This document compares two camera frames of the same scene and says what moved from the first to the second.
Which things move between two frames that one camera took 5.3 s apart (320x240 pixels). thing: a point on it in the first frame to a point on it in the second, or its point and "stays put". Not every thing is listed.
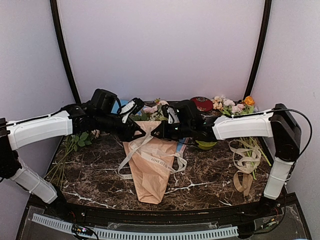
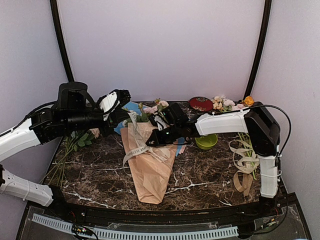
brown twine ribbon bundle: [245, 157] stays put
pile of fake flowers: [250, 148] stays put
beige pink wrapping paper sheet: [150, 159] stays put
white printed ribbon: [167, 166] to [147, 147]
